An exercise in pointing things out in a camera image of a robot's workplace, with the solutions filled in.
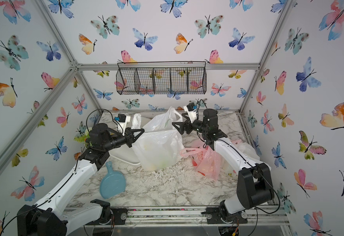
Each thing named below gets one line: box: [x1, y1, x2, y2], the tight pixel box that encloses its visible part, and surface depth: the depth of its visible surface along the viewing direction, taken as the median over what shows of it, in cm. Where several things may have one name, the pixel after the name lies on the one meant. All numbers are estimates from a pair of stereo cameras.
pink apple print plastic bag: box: [179, 139, 224, 181], surface depth 84 cm
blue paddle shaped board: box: [99, 161, 126, 200], surface depth 86 cm
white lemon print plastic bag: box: [131, 106, 185, 172], surface depth 78 cm
